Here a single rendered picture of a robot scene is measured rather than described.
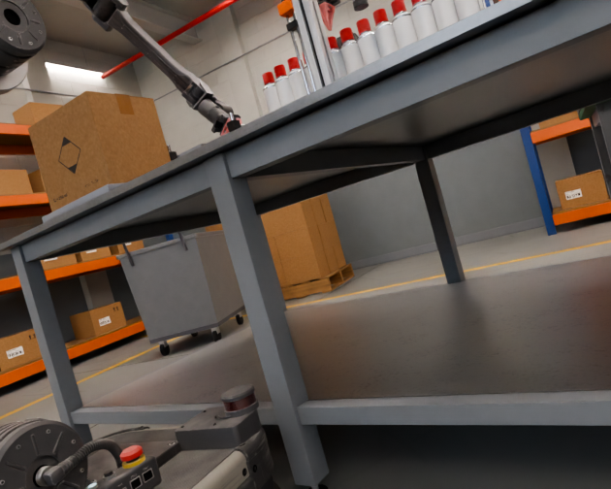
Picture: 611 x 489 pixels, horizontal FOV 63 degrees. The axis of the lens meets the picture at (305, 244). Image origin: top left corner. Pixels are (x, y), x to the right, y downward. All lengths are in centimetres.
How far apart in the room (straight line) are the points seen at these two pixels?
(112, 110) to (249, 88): 518
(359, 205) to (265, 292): 499
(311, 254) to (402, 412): 379
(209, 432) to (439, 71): 76
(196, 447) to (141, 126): 95
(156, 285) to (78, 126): 233
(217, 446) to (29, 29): 88
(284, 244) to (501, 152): 246
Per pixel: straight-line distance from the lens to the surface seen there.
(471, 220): 575
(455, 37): 85
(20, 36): 117
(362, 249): 612
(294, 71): 152
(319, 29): 133
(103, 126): 152
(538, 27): 86
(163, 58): 180
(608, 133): 239
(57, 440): 96
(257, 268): 112
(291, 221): 480
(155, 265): 374
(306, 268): 479
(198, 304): 367
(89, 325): 537
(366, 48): 141
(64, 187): 164
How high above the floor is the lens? 59
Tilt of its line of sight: 1 degrees down
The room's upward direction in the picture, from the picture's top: 16 degrees counter-clockwise
